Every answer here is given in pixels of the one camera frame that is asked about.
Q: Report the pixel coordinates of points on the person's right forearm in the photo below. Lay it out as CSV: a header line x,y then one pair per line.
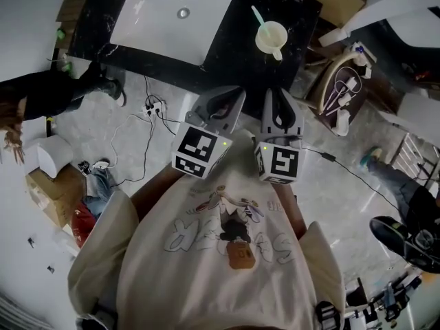
x,y
292,211

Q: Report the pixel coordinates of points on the white plastic bottle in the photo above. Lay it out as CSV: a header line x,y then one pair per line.
x,y
342,124

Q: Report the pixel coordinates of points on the white power strip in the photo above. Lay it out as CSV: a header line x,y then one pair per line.
x,y
152,108

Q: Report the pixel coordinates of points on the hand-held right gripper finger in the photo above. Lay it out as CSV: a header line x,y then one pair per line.
x,y
295,115
269,110

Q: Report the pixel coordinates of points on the black marble vanity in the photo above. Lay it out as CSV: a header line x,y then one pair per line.
x,y
237,67

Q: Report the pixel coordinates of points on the person's left forearm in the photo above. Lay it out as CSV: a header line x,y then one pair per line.
x,y
154,192

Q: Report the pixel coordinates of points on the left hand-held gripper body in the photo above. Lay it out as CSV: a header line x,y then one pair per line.
x,y
201,150

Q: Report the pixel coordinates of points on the white rectangular sink basin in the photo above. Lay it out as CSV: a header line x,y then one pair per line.
x,y
172,22

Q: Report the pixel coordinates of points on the wooden chair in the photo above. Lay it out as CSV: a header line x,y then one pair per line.
x,y
326,81

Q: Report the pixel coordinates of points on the white foam roll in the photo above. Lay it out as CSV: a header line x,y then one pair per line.
x,y
48,155

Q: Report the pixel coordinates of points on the person's cream printed shirt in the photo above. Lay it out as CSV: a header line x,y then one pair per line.
x,y
213,263

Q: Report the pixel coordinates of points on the metal sink drain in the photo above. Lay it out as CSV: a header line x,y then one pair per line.
x,y
183,12

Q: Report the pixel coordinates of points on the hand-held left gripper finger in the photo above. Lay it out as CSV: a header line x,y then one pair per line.
x,y
214,96
236,110

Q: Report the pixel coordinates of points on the white board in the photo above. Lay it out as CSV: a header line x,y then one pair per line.
x,y
378,16

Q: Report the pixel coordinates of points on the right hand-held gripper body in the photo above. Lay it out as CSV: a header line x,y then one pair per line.
x,y
280,160

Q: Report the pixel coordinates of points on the light green toothbrush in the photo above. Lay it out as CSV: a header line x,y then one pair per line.
x,y
258,15

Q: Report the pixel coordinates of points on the cardboard box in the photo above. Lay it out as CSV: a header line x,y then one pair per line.
x,y
56,194

